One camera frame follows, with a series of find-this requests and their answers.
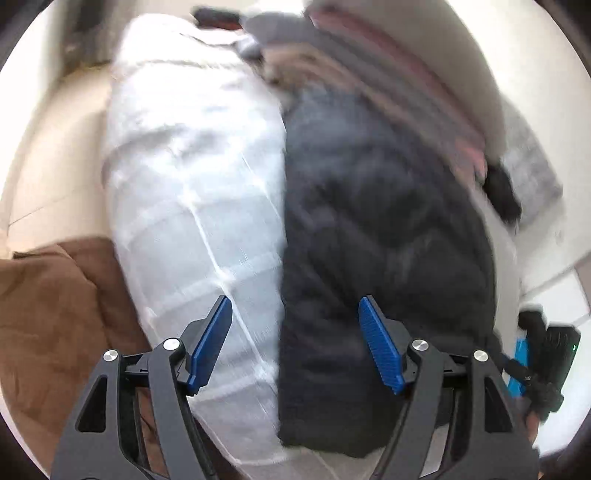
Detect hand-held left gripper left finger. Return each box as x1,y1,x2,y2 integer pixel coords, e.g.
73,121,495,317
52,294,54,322
50,295,233,480

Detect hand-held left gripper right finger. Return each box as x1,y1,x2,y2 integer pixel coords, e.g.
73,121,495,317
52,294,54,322
359,296,541,480

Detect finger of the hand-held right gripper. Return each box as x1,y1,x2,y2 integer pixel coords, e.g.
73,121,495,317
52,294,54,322
505,313,548,396

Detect large black puffer coat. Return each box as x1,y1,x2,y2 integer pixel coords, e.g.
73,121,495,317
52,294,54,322
277,88,505,457

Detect white and grey wardrobe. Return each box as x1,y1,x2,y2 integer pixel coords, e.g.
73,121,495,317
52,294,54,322
519,265,591,333

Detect brown cloth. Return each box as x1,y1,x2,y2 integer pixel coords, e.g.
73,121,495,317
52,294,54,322
0,237,160,480

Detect small black puffer jacket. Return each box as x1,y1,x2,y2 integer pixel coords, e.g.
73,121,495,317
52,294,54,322
482,164,523,226

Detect grey quilted headboard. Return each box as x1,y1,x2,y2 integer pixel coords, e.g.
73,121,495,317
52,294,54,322
499,106,564,224

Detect striped pink grey garments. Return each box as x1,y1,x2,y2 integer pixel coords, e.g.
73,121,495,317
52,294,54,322
240,0,490,185

